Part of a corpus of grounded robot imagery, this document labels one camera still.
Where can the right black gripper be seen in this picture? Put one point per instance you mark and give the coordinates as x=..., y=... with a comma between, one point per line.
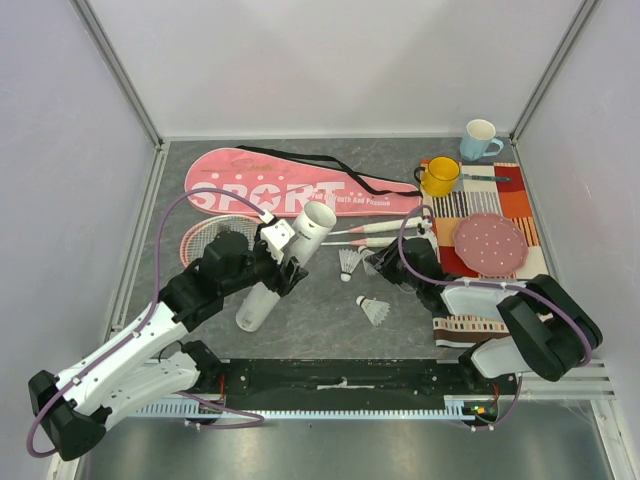
x=388, y=262

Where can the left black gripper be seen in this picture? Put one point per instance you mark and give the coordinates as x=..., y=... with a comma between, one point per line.
x=294, y=273

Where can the white shuttlecock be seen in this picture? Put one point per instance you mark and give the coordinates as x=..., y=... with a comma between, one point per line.
x=349, y=260
x=375, y=311
x=369, y=267

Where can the white shuttlecock tube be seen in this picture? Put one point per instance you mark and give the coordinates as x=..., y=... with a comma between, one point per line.
x=310, y=229

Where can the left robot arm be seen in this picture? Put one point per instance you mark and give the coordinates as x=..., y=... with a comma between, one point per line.
x=79, y=405

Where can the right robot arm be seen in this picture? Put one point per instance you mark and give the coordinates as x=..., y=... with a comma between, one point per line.
x=548, y=332

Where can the pink badminton racket upper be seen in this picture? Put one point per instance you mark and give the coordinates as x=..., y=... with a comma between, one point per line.
x=200, y=235

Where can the pink racket bag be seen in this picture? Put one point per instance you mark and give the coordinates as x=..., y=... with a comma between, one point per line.
x=283, y=182

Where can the yellow mug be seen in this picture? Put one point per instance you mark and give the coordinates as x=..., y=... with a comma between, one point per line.
x=438, y=176

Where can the pink dotted plate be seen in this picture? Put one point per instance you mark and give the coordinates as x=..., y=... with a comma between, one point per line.
x=490, y=244

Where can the orange patchwork cloth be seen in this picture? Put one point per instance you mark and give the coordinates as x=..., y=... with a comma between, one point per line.
x=509, y=200

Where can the light blue mug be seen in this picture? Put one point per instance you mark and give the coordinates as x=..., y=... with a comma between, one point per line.
x=479, y=141

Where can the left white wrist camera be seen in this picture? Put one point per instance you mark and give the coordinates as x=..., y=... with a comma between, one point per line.
x=276, y=233

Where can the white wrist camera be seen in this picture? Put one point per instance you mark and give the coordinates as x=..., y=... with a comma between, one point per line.
x=425, y=230
x=276, y=233

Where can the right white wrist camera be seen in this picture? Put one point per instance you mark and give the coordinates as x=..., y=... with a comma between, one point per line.
x=425, y=230

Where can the white cable duct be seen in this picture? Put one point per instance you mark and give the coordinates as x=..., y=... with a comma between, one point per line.
x=183, y=408

